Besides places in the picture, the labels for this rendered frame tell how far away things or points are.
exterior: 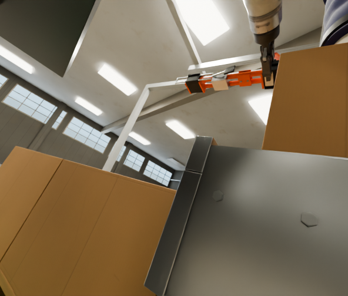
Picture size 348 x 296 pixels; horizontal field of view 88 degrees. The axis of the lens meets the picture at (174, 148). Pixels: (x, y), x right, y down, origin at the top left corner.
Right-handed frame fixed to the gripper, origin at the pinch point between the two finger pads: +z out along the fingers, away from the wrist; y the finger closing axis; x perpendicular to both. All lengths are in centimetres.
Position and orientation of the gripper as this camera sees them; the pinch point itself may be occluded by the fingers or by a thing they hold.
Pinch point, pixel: (269, 75)
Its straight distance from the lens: 87.2
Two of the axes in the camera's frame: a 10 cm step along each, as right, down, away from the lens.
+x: 8.2, 1.0, -5.6
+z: 4.6, 4.7, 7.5
